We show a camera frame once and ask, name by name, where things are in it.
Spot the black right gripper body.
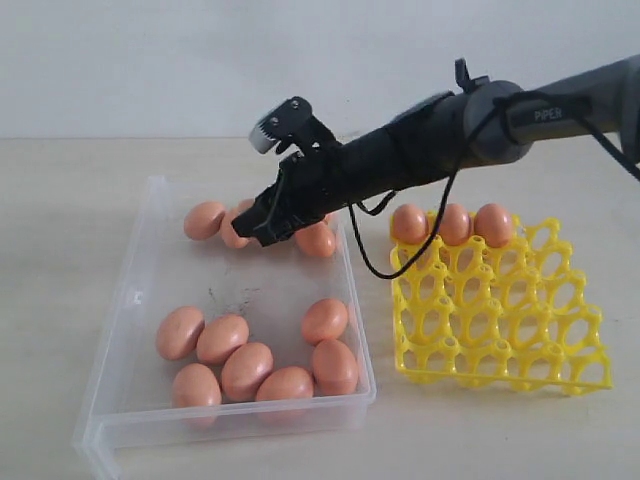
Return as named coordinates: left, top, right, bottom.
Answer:
left=232, top=117, right=341, bottom=247

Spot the clear plastic tray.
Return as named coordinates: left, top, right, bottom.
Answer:
left=74, top=177, right=376, bottom=479

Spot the brown egg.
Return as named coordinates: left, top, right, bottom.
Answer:
left=220, top=206, right=250, bottom=249
left=238, top=198, right=255, bottom=211
left=311, top=339, right=359, bottom=396
left=294, top=221, right=336, bottom=258
left=196, top=314, right=249, bottom=365
left=155, top=305, right=205, bottom=361
left=301, top=298, right=348, bottom=345
left=221, top=342, right=274, bottom=402
left=256, top=366, right=314, bottom=401
left=172, top=363, right=222, bottom=408
left=183, top=201, right=226, bottom=241

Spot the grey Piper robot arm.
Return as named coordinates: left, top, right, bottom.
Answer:
left=233, top=56, right=639, bottom=246

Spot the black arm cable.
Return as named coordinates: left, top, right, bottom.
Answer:
left=347, top=94, right=640, bottom=280

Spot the brown egg placed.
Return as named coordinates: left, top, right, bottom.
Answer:
left=474, top=203, right=514, bottom=248
left=438, top=203, right=473, bottom=246
left=391, top=204, right=429, bottom=245

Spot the yellow plastic egg tray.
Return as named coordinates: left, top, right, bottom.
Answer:
left=391, top=217, right=613, bottom=396

